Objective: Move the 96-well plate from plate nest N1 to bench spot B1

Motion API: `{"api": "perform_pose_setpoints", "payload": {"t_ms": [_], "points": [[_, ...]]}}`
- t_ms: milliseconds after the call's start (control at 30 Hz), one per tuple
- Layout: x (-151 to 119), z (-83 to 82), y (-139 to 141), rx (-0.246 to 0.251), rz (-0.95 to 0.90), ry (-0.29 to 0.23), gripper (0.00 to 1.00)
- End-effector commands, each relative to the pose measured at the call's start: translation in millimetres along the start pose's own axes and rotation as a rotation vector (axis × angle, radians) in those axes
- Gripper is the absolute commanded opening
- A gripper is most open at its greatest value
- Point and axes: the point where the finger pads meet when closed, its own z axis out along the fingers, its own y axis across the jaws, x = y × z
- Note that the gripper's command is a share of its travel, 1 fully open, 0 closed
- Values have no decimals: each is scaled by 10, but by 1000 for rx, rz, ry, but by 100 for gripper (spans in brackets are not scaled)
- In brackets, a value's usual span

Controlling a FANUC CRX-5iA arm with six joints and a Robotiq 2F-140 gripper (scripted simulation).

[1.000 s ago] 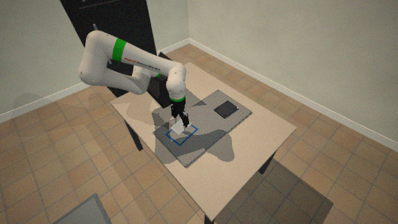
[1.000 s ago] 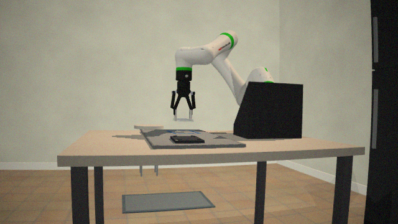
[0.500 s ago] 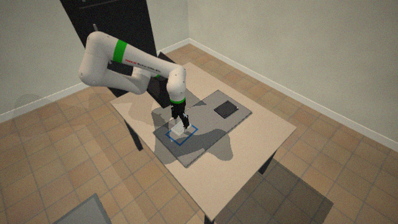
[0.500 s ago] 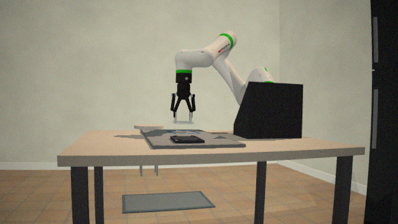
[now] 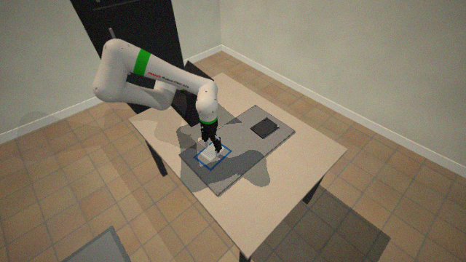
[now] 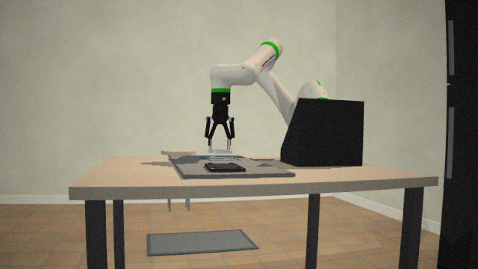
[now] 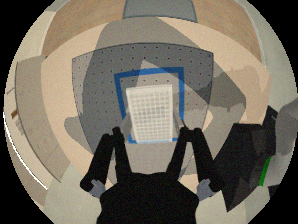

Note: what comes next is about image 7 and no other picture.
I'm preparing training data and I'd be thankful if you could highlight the blue tape outline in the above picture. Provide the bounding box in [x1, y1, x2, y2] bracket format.
[114, 67, 184, 144]

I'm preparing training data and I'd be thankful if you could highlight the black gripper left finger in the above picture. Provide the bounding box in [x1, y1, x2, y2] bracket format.
[80, 112, 137, 203]

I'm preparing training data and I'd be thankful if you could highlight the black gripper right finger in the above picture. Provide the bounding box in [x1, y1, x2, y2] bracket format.
[154, 109, 225, 205]

